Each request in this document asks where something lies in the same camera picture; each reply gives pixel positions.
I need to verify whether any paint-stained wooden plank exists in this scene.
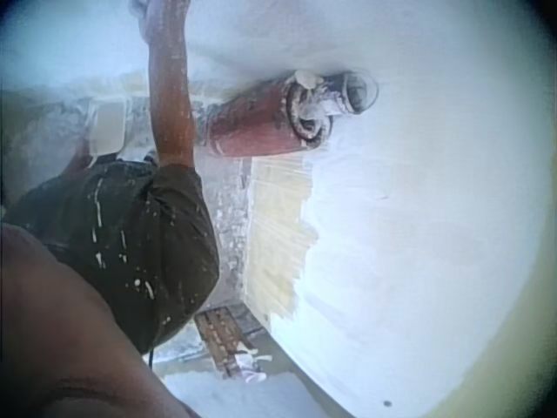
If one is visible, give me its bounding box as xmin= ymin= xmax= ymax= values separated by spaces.
xmin=193 ymin=306 xmax=267 ymax=381

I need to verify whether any white plastic bucket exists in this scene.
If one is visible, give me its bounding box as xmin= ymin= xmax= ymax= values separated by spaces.
xmin=88 ymin=98 xmax=132 ymax=157

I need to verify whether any red paint-splattered pipe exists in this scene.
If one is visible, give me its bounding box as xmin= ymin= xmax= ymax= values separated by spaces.
xmin=203 ymin=69 xmax=380 ymax=158

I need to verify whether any white crumpled cloth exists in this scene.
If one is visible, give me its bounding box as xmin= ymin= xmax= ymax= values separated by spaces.
xmin=233 ymin=351 xmax=274 ymax=385

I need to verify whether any round valve handwheel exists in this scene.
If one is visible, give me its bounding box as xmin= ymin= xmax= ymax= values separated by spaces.
xmin=285 ymin=71 xmax=337 ymax=144

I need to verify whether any person's right hand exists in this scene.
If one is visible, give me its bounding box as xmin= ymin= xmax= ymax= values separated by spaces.
xmin=130 ymin=0 xmax=193 ymax=28

